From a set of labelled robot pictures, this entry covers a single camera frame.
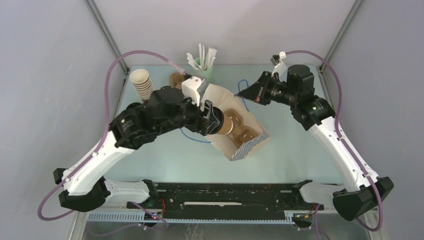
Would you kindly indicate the white wrapped straws bundle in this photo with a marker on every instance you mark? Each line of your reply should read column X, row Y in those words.
column 210, row 52

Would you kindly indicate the green straw holder cup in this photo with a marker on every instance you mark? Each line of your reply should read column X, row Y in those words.
column 207, row 71

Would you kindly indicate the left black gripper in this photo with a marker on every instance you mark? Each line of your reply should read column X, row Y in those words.
column 206, row 124

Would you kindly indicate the stack of black lids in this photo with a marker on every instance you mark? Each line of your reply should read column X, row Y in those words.
column 133, row 105

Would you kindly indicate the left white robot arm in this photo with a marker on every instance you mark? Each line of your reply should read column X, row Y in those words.
column 85, row 187

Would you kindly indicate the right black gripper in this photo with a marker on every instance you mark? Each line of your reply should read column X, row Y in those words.
column 257, row 91

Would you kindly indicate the aluminium frame rail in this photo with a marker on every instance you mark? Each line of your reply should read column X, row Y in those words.
column 321, row 217

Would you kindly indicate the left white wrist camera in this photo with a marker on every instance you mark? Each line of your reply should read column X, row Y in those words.
column 194, row 88

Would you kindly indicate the brown paper coffee cup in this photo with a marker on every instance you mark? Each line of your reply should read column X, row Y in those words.
column 226, row 126

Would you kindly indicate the stack of paper cups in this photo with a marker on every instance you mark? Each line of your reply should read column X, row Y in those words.
column 141, row 81

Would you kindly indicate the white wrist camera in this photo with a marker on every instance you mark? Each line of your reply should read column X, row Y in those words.
column 194, row 88
column 279, row 65

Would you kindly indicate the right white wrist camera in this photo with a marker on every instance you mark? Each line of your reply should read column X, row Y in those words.
column 279, row 65

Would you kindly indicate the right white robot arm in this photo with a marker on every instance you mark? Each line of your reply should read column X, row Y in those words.
column 362, row 187

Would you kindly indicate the blue checkered paper bag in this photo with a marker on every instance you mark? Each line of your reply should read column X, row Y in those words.
column 224, row 100

